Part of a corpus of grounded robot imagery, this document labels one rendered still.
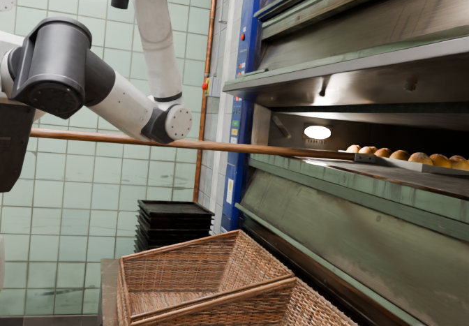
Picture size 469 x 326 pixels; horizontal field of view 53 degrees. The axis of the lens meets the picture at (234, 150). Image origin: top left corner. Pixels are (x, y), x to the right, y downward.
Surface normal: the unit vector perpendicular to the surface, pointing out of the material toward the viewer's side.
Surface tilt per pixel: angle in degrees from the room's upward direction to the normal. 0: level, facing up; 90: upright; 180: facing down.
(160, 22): 113
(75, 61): 63
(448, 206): 90
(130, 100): 98
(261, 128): 90
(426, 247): 70
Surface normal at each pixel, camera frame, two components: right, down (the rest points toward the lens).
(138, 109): 0.77, 0.24
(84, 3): 0.29, 0.08
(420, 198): -0.95, -0.08
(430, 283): -0.87, -0.41
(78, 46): 0.85, -0.30
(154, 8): 0.23, 0.47
